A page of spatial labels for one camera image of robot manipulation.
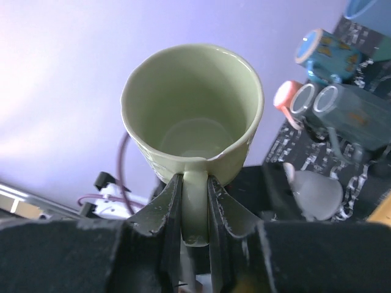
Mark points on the yellow plastic tray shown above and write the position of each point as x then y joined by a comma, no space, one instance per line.
382,213

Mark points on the dark grey mug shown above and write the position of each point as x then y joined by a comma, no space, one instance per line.
303,100

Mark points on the dark green mat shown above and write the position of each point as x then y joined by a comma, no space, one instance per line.
382,51

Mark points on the blue butterfly mug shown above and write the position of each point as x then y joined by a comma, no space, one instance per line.
326,58

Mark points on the light blue plastic cup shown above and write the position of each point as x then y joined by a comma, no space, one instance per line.
374,14

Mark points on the pink mug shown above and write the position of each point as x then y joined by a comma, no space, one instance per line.
282,100

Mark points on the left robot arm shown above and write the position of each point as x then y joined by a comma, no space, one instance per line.
106,203

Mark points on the light blue mug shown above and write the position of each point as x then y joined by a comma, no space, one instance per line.
319,197

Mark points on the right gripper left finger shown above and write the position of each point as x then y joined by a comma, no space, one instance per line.
156,241

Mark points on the grey white-inside mug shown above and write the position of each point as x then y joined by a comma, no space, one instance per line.
357,121

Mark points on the pale green mug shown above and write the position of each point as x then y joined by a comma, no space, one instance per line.
193,110

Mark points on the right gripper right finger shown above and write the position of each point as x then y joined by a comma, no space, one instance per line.
236,259

